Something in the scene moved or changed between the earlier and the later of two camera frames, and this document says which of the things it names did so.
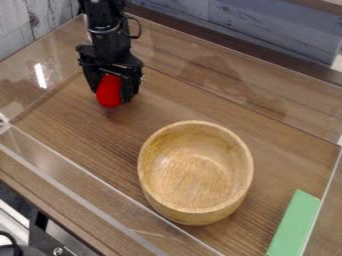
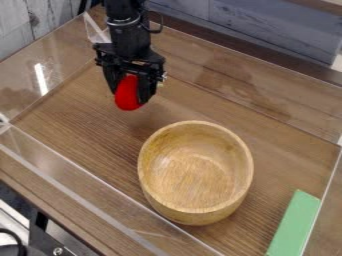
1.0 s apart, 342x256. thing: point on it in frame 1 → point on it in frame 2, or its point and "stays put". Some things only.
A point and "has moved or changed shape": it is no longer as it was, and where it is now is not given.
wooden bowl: (195, 167) stays put
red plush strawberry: (108, 91) has moved or changed shape
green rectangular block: (295, 227) stays put
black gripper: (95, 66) → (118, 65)
